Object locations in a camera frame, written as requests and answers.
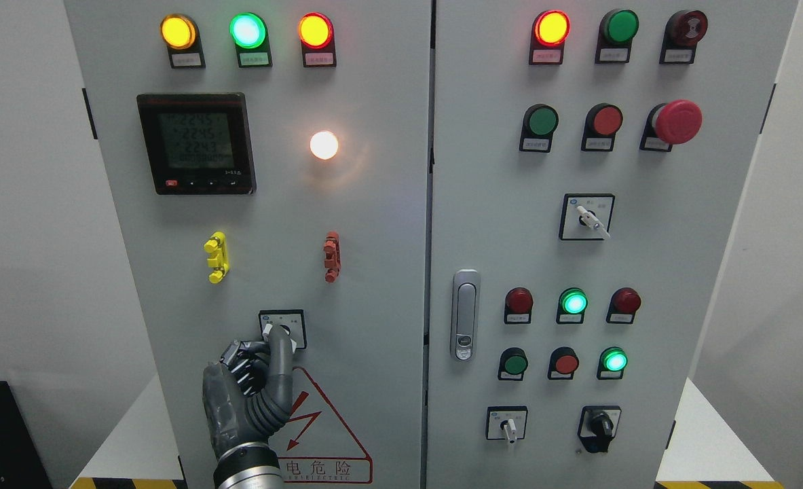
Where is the dark red indicator right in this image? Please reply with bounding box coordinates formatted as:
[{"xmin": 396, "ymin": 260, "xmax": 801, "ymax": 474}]
[{"xmin": 606, "ymin": 287, "xmax": 642, "ymax": 325}]

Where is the lit red indicator right door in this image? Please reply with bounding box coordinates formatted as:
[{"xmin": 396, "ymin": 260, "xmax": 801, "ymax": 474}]
[{"xmin": 528, "ymin": 10, "xmax": 571, "ymax": 65}]

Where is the black digital power meter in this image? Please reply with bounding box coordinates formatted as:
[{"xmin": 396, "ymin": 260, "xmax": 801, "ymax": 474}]
[{"xmin": 136, "ymin": 92, "xmax": 257, "ymax": 195}]

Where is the red terminal clip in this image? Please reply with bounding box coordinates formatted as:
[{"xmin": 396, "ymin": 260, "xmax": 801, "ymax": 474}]
[{"xmin": 323, "ymin": 231, "xmax": 341, "ymax": 283}]

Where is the dark red indicator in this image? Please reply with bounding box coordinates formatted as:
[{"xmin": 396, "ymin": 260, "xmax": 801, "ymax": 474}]
[
  {"xmin": 606, "ymin": 287, "xmax": 642, "ymax": 325},
  {"xmin": 504, "ymin": 286, "xmax": 534, "ymax": 325}
]

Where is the lit green indicator middle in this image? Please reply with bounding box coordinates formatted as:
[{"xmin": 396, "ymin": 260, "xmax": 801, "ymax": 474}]
[{"xmin": 555, "ymin": 287, "xmax": 588, "ymax": 325}]

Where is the grey cabinet door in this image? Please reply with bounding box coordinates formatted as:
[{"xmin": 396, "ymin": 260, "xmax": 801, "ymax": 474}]
[
  {"xmin": 65, "ymin": 1, "xmax": 431, "ymax": 488},
  {"xmin": 426, "ymin": 1, "xmax": 798, "ymax": 488}
]

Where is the white rotary switch door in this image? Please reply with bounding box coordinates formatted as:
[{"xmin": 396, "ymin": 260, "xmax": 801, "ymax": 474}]
[{"xmin": 258, "ymin": 309, "xmax": 307, "ymax": 350}]

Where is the green indicator light top left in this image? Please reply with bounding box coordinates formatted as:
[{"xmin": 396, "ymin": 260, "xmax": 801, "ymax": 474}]
[{"xmin": 229, "ymin": 12, "xmax": 273, "ymax": 68}]

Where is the grey left cabinet door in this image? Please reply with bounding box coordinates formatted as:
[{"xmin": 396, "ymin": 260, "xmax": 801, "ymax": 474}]
[{"xmin": 65, "ymin": 1, "xmax": 431, "ymax": 488}]

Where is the green push button lower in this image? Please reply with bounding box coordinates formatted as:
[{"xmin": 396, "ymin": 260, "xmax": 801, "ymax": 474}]
[{"xmin": 498, "ymin": 347, "xmax": 529, "ymax": 382}]

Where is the black rotary knob switch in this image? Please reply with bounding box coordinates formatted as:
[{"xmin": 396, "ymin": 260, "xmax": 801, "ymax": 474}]
[{"xmin": 578, "ymin": 405, "xmax": 622, "ymax": 453}]

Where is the red emergency stop button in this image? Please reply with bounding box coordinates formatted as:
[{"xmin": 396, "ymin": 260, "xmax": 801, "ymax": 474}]
[{"xmin": 639, "ymin": 99, "xmax": 703, "ymax": 152}]

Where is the red-orange indicator light left door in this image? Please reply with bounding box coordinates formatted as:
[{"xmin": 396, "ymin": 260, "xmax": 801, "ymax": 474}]
[{"xmin": 297, "ymin": 12, "xmax": 337, "ymax": 67}]

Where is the red push button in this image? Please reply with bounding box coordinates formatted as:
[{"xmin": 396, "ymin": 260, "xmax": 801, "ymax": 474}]
[
  {"xmin": 580, "ymin": 103, "xmax": 622, "ymax": 152},
  {"xmin": 547, "ymin": 346, "xmax": 579, "ymax": 380}
]

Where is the yellow terminal clip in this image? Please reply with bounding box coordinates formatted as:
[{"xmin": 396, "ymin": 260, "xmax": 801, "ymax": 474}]
[{"xmin": 203, "ymin": 231, "xmax": 230, "ymax": 284}]

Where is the red push button upper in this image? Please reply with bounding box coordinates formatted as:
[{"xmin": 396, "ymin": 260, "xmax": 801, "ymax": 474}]
[{"xmin": 580, "ymin": 103, "xmax": 622, "ymax": 152}]

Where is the white rotary switch lower right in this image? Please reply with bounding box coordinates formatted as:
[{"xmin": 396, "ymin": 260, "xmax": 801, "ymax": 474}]
[{"xmin": 486, "ymin": 405, "xmax": 528, "ymax": 446}]

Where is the green indicator top right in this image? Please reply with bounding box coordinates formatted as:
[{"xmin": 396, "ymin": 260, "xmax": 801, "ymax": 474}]
[{"xmin": 595, "ymin": 9, "xmax": 639, "ymax": 64}]

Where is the green push button upper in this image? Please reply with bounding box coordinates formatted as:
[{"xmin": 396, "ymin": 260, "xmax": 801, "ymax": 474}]
[{"xmin": 519, "ymin": 103, "xmax": 559, "ymax": 153}]

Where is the red electric warning sticker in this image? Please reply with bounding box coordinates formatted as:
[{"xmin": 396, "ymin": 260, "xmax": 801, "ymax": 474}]
[{"xmin": 270, "ymin": 366, "xmax": 373, "ymax": 485}]

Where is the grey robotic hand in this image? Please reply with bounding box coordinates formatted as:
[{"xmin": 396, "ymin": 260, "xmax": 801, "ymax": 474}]
[{"xmin": 202, "ymin": 325, "xmax": 296, "ymax": 459}]

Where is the dark red indicator left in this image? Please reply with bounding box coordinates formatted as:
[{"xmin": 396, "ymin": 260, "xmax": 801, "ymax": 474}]
[{"xmin": 504, "ymin": 286, "xmax": 534, "ymax": 325}]

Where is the white rotary switch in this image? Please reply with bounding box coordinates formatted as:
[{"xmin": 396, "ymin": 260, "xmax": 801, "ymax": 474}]
[
  {"xmin": 486, "ymin": 405, "xmax": 528, "ymax": 446},
  {"xmin": 559, "ymin": 193, "xmax": 615, "ymax": 240}
]

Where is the green push button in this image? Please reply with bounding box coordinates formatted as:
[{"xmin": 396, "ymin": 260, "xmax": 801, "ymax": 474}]
[
  {"xmin": 498, "ymin": 347, "xmax": 529, "ymax": 382},
  {"xmin": 519, "ymin": 103, "xmax": 559, "ymax": 153}
]

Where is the white rotary switch upper right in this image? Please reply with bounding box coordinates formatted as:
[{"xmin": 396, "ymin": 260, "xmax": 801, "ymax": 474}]
[{"xmin": 559, "ymin": 193, "xmax": 615, "ymax": 240}]

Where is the red push button lower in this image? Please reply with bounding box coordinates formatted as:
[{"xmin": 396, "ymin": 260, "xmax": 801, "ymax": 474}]
[{"xmin": 547, "ymin": 346, "xmax": 579, "ymax": 380}]

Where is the dark red buzzer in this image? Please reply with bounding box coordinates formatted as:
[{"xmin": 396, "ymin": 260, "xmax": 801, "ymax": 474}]
[{"xmin": 659, "ymin": 10, "xmax": 708, "ymax": 65}]

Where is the lit green button lower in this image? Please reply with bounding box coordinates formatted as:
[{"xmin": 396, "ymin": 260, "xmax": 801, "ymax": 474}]
[{"xmin": 597, "ymin": 346, "xmax": 628, "ymax": 380}]

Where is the clear white light bulb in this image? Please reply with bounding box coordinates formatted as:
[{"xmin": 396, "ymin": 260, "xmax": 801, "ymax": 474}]
[{"xmin": 309, "ymin": 130, "xmax": 339, "ymax": 161}]

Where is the silver door handle lock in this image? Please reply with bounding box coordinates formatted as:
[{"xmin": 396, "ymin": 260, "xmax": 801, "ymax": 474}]
[{"xmin": 449, "ymin": 269, "xmax": 480, "ymax": 361}]

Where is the grey right cabinet door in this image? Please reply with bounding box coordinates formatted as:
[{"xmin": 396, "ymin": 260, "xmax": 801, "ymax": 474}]
[{"xmin": 426, "ymin": 1, "xmax": 798, "ymax": 488}]

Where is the yellow indicator light top left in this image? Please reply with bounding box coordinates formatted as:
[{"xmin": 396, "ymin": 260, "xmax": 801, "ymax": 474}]
[{"xmin": 160, "ymin": 13, "xmax": 205, "ymax": 69}]

